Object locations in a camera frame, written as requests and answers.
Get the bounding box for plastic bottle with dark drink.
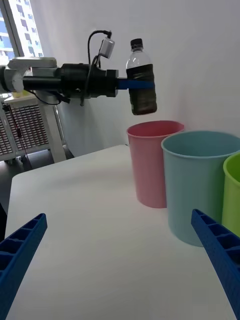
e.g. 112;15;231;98
125;38;158;116

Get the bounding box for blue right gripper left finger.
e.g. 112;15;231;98
0;212;48;320

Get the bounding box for green plastic bin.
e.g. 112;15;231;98
221;152;240;238

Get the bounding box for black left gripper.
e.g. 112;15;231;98
87;67;156;100

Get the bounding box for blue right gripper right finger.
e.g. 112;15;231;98
190;209;240;320

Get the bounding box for small-drawer cabinet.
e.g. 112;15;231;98
0;101;50;163

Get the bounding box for white side table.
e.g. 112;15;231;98
4;94;67;164

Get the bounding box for pale blue plastic bin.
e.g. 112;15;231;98
161;130;240;248

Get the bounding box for pink plastic bin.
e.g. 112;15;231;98
126;120;185;209

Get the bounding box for yellow-green plastic bin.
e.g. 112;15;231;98
12;90;31;99

